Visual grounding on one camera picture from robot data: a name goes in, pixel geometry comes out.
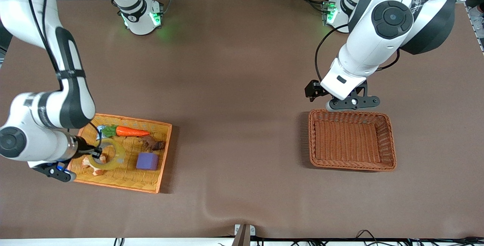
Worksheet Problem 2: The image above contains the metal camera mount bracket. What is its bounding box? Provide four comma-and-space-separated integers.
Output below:
233, 223, 256, 246

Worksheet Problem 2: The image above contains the orange toy carrot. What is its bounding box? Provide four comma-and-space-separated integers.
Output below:
102, 125, 151, 138

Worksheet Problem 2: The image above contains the brown wicker basket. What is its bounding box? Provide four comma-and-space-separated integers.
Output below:
308, 109, 397, 172

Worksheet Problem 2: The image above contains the brown table cover cloth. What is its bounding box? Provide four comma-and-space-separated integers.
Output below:
0, 0, 484, 239

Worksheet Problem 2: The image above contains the toy croissant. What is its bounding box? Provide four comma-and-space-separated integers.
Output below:
81, 155, 107, 176

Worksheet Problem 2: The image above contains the yellow wicker tray orange rim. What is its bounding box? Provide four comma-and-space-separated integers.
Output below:
70, 114, 173, 194

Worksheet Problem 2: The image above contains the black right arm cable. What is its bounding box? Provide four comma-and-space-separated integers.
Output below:
25, 0, 102, 142

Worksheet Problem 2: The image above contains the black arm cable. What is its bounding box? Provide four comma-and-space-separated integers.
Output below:
25, 0, 102, 142
315, 23, 400, 83

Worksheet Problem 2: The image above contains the brown toy lion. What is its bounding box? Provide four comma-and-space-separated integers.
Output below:
141, 135, 167, 153

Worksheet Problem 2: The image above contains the clear yellowish tape roll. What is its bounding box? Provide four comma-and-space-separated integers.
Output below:
89, 138, 126, 171

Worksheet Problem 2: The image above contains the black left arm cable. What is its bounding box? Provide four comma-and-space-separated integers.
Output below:
315, 23, 400, 83

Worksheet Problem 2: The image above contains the black cable loop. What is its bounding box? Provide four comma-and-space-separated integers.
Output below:
354, 229, 382, 243

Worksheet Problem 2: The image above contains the aluminium frame profile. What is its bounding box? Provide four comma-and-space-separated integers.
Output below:
456, 0, 484, 53

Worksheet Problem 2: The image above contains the purple foam cube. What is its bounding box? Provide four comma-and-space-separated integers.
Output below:
135, 153, 159, 171

